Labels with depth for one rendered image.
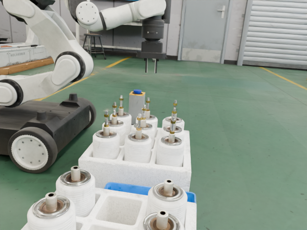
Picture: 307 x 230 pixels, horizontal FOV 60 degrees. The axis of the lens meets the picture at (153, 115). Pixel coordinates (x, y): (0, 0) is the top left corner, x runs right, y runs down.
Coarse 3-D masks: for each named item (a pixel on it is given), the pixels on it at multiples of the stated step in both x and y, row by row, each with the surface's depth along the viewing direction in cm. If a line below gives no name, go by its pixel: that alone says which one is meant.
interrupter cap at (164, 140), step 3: (162, 138) 95; (165, 138) 95; (168, 138) 96; (177, 138) 96; (162, 141) 92; (165, 141) 93; (168, 141) 94; (177, 141) 94; (180, 141) 94; (168, 144) 91; (171, 144) 91; (174, 144) 91; (177, 144) 91
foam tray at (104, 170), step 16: (160, 128) 125; (80, 160) 92; (96, 160) 92; (112, 160) 93; (96, 176) 93; (112, 176) 92; (128, 176) 92; (144, 176) 91; (160, 176) 90; (176, 176) 90
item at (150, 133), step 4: (132, 128) 105; (152, 128) 105; (132, 132) 104; (144, 132) 102; (148, 132) 103; (152, 132) 104; (152, 136) 105; (152, 140) 106; (152, 144) 106; (152, 148) 107
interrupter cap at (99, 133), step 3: (96, 132) 96; (99, 132) 96; (102, 132) 97; (111, 132) 97; (114, 132) 98; (96, 135) 94; (99, 135) 94; (102, 135) 95; (108, 135) 95; (111, 135) 95; (114, 135) 95
